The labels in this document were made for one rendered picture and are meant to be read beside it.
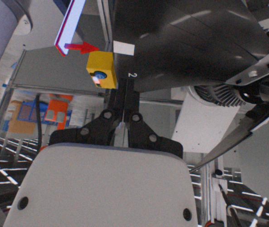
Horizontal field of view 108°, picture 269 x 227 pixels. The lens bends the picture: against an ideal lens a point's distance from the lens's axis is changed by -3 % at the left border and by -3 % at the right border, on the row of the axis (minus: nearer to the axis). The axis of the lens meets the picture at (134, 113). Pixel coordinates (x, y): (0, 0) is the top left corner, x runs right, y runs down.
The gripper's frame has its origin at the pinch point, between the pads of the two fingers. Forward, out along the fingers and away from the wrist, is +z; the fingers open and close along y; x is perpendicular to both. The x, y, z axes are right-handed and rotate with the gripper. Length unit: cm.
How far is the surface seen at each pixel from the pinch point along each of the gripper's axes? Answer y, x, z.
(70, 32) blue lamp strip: -11.4, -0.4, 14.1
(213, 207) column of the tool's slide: 62, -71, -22
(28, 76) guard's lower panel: -91, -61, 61
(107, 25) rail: -12, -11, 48
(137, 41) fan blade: 0.7, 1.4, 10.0
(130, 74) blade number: 0.1, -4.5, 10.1
